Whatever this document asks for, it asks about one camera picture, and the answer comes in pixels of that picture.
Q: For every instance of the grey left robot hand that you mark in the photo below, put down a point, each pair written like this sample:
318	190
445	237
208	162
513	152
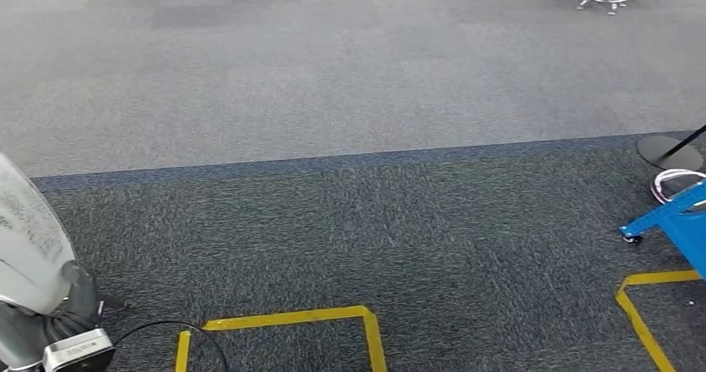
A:
83	309

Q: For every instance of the white car mirror cover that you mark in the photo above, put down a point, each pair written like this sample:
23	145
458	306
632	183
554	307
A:
27	237

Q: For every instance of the blue metal shelf rack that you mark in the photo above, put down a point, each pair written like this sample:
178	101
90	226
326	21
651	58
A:
684	226

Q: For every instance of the yellow floor tape outline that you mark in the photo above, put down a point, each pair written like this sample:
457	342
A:
662	277
287	317

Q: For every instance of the black thin pole stand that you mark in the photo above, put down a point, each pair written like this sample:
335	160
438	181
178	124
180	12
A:
662	151

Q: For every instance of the chrome chair base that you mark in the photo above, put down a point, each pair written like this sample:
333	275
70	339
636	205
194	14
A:
611	5

